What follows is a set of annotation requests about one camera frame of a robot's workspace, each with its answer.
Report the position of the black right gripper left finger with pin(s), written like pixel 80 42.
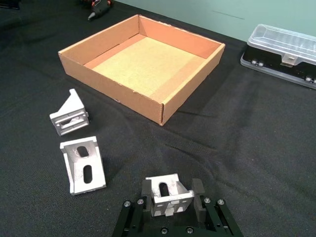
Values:
pixel 138 212

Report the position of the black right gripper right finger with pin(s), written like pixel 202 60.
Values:
pixel 212 212

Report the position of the silver metal corner bracket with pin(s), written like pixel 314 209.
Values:
pixel 69 116
pixel 82 165
pixel 170 195

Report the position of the black table cloth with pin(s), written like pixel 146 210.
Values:
pixel 222 148

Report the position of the shallow brown cardboard tray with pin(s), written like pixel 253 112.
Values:
pixel 145 66

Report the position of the clear plastic case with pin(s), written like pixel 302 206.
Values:
pixel 281 54

